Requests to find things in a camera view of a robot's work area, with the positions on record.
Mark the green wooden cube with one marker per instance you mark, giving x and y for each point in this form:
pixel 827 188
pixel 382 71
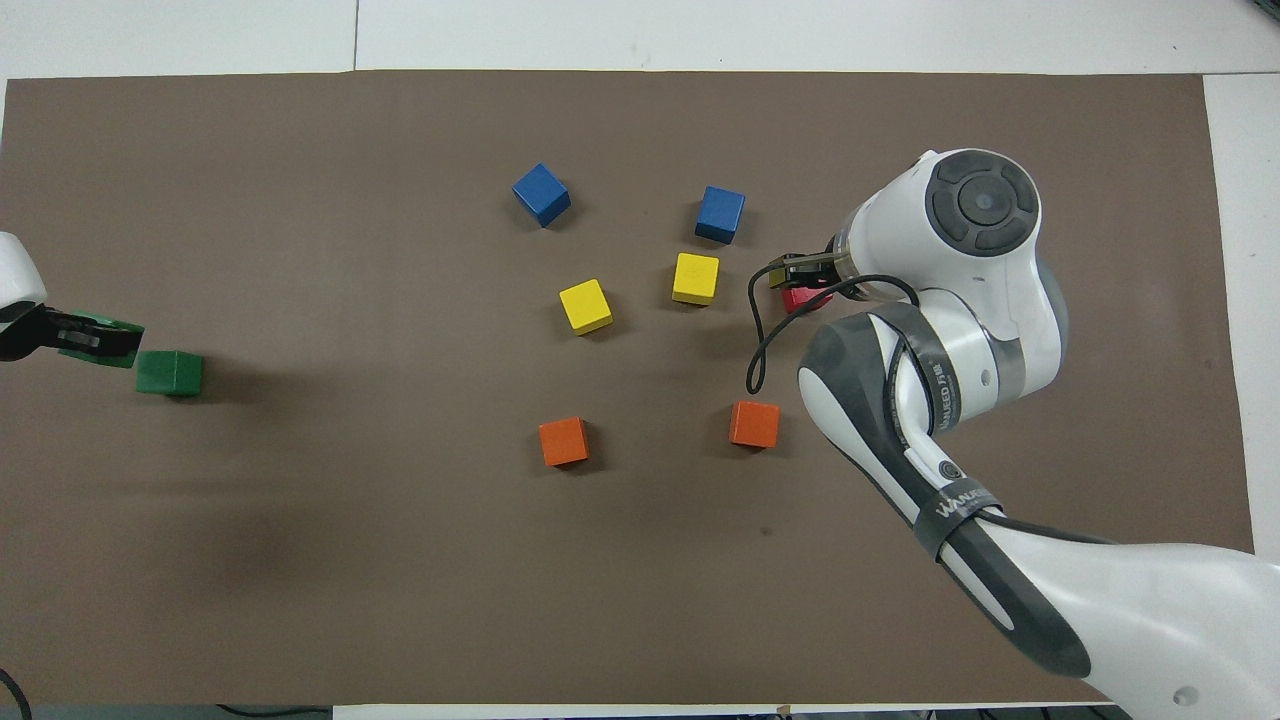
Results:
pixel 170 374
pixel 110 322

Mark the brown table mat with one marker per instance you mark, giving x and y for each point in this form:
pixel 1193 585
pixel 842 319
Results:
pixel 300 550

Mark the yellow wooden cube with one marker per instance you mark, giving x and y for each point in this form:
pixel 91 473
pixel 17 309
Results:
pixel 696 278
pixel 585 306

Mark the red wooden cube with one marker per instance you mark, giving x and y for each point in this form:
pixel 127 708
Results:
pixel 803 301

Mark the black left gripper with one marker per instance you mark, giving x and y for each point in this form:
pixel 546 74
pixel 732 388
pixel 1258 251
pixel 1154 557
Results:
pixel 22 335

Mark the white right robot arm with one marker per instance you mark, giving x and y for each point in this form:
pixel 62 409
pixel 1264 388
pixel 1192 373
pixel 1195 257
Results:
pixel 1000 300

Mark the orange wooden cube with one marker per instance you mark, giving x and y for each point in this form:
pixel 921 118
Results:
pixel 755 425
pixel 564 442

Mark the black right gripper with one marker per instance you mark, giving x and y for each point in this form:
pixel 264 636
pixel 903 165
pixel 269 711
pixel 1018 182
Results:
pixel 825 270

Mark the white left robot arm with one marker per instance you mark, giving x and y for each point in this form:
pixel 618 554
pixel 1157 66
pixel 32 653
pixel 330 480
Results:
pixel 15 275

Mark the blue wooden cube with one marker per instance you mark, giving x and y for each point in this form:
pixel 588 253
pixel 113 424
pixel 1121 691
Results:
pixel 720 213
pixel 541 194

